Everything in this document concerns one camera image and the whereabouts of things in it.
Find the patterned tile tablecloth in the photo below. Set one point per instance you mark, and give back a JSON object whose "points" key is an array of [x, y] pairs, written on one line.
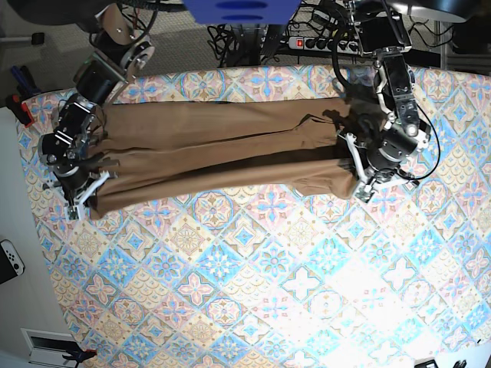
{"points": [[263, 276]]}

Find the red black table clamp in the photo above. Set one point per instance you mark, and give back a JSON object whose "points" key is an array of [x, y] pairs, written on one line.
{"points": [[19, 109]]}

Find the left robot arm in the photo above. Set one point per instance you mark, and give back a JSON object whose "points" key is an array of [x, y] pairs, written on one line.
{"points": [[396, 133]]}

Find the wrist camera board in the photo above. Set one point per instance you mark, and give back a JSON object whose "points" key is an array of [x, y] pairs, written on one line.
{"points": [[364, 192], [74, 213]]}

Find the orange black bottom clamp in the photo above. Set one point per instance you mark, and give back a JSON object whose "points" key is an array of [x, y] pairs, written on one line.
{"points": [[79, 356]]}

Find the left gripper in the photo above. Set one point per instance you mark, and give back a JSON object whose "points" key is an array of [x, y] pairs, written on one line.
{"points": [[375, 168]]}

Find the blue handled clamp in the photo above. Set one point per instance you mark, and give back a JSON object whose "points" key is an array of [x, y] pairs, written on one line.
{"points": [[26, 83]]}

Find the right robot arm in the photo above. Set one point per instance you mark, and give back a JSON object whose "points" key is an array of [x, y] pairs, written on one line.
{"points": [[120, 51]]}

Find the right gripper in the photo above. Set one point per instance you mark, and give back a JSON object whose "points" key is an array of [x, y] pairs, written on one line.
{"points": [[76, 187]]}

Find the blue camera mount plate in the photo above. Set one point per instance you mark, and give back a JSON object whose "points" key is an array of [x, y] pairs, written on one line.
{"points": [[269, 12]]}

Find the white power strip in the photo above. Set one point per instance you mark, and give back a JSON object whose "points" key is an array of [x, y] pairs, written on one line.
{"points": [[322, 45]]}

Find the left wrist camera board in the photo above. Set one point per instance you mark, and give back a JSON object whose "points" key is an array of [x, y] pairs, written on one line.
{"points": [[364, 192]]}

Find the white game controller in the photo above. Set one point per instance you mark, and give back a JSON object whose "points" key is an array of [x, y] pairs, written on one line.
{"points": [[13, 257]]}

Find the brown t-shirt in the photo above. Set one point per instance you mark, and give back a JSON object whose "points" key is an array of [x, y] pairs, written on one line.
{"points": [[169, 149]]}

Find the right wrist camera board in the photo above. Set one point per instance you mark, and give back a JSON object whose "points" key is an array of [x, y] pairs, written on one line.
{"points": [[74, 213]]}

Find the white wall vent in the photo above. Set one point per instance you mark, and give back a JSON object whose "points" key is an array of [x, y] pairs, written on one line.
{"points": [[46, 348]]}

